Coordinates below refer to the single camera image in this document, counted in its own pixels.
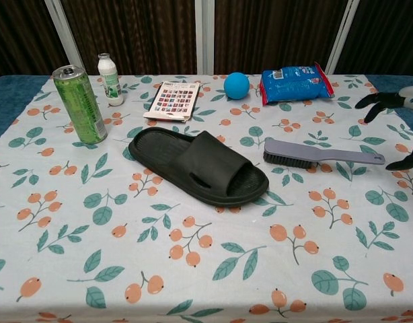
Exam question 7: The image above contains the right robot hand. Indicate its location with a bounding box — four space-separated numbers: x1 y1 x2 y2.
354 85 413 171

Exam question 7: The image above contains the grey scrubbing brush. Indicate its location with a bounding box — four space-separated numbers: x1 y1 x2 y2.
263 137 386 170

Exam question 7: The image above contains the black slipper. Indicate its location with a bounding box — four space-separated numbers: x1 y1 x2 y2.
128 127 270 208

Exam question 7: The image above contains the blue snack bag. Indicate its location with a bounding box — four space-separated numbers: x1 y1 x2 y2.
259 61 336 106

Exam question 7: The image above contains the blue ball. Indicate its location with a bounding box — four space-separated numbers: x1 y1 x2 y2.
223 72 251 100

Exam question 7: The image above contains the printed card box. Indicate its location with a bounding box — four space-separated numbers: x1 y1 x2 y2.
143 81 200 124

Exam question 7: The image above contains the floral tablecloth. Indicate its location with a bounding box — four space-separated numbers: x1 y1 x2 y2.
0 73 413 323

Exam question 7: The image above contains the dark brown curtain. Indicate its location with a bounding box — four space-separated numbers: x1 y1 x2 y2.
0 0 413 79

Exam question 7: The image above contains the white plastic drink bottle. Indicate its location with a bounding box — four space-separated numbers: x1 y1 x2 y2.
97 53 124 107

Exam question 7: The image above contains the green drink can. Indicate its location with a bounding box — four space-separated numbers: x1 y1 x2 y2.
52 65 108 145

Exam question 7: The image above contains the white frame post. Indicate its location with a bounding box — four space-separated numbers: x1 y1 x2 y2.
325 0 361 76
44 0 89 75
194 0 216 76

